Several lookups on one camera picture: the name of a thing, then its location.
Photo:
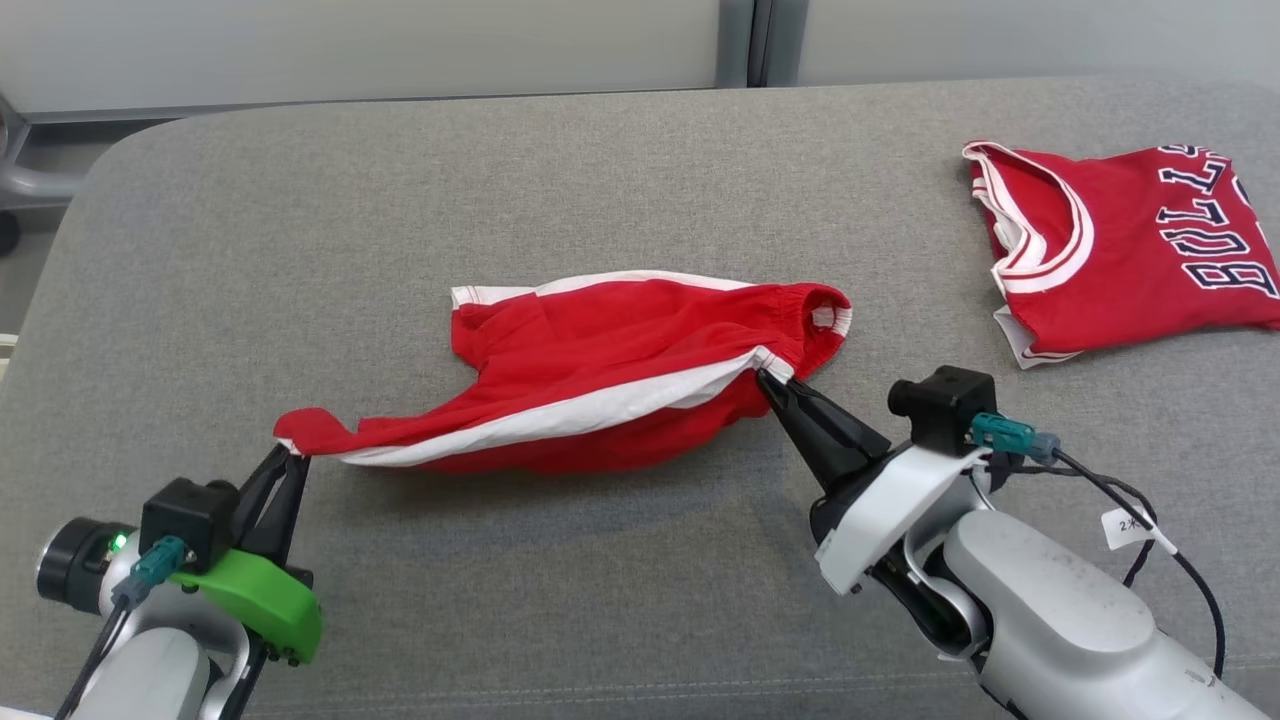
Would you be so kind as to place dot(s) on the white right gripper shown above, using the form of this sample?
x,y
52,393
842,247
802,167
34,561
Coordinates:
x,y
880,520

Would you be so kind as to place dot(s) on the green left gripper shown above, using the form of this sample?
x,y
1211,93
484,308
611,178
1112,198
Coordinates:
x,y
260,600

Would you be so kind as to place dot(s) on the red shorts with white stripe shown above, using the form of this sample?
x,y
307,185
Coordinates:
x,y
600,350

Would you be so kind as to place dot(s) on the red jersey with white sleeves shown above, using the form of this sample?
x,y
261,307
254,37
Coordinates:
x,y
1130,270

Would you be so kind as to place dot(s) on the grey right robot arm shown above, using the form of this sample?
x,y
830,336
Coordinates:
x,y
1080,630

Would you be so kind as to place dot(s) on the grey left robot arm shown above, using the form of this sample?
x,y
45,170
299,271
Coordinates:
x,y
140,660

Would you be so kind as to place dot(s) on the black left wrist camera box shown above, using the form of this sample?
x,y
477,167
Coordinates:
x,y
188,520

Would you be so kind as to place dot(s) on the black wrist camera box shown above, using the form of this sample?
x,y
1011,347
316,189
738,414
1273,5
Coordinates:
x,y
945,410
188,520

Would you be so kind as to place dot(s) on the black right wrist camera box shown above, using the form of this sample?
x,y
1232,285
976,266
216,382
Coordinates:
x,y
945,410

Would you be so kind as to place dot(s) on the teal left camera connector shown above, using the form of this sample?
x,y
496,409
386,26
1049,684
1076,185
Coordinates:
x,y
150,570

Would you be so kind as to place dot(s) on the teal camera connector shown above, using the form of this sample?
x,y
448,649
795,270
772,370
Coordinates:
x,y
1010,435
150,570

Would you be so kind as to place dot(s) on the teal right camera connector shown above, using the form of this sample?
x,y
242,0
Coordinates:
x,y
1010,435

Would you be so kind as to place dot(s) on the grey double partition post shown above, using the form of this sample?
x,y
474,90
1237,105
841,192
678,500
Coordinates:
x,y
735,40

